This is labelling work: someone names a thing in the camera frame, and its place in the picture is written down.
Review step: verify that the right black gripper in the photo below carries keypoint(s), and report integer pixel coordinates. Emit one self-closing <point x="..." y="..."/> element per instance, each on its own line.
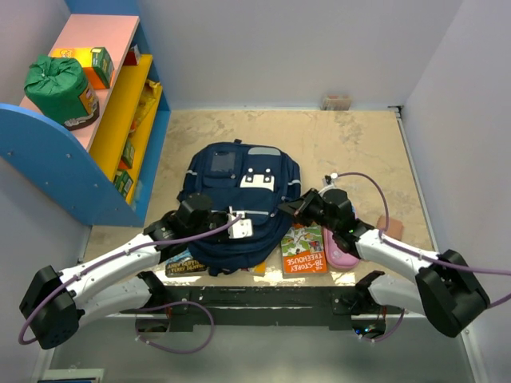
<point x="299" y="207"/>

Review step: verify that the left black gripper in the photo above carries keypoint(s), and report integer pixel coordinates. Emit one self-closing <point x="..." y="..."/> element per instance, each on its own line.
<point x="223" y="215"/>

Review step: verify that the navy blue school backpack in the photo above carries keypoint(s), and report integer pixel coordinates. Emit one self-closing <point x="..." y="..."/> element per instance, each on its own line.
<point x="247" y="179"/>

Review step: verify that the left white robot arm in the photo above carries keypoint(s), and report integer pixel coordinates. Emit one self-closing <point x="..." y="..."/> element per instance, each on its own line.
<point x="58" y="303"/>

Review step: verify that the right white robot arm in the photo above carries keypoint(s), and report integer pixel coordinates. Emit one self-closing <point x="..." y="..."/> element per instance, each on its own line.
<point x="440" y="287"/>

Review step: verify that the yellow snack bag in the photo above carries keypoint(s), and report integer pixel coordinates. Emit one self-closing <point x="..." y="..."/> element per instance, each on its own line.
<point x="145" y="103"/>

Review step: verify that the orange 78-storey treehouse book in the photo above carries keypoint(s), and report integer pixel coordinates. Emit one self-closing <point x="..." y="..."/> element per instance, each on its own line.
<point x="303" y="251"/>

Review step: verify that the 169-storey treehouse book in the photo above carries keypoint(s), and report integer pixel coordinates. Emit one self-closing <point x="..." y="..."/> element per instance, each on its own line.
<point x="183" y="264"/>

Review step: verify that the pink pencil case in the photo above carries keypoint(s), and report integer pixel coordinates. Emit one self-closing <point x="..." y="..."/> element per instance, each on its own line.
<point x="335" y="257"/>

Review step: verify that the Roald Dahl Charlie book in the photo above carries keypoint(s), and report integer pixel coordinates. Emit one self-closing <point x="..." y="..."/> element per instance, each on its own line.
<point x="259" y="270"/>

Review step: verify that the brown leather wallet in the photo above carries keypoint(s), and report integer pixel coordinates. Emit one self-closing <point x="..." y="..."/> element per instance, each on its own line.
<point x="395" y="228"/>

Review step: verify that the green box on lower shelf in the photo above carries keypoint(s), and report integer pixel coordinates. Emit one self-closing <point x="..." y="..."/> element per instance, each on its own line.
<point x="127" y="156"/>

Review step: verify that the blue pink yellow shelf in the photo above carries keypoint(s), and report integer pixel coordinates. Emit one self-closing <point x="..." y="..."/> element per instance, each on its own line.
<point x="99" y="166"/>

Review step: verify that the small box on yellow shelf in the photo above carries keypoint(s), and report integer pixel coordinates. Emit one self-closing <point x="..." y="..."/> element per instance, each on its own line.
<point x="133" y="56"/>

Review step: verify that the yellow green carton box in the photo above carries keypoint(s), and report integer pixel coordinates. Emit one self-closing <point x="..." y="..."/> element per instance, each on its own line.
<point x="95" y="61"/>

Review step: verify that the green wrapped round package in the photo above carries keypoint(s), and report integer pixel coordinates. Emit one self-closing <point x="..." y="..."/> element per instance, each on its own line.
<point x="62" y="92"/>

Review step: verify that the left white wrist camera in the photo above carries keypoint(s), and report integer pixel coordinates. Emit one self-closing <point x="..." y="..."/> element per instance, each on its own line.
<point x="240" y="226"/>

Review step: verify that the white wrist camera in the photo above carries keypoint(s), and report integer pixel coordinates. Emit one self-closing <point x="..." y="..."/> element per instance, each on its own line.
<point x="329" y="182"/>
<point x="240" y="226"/>

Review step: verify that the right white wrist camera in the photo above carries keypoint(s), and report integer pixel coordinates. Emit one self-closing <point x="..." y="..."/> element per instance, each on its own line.
<point x="329" y="182"/>

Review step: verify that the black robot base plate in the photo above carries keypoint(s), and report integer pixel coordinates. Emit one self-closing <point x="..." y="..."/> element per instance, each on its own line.
<point x="334" y="307"/>

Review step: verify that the small box at back wall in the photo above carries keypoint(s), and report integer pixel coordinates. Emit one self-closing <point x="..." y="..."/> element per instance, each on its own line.
<point x="336" y="103"/>

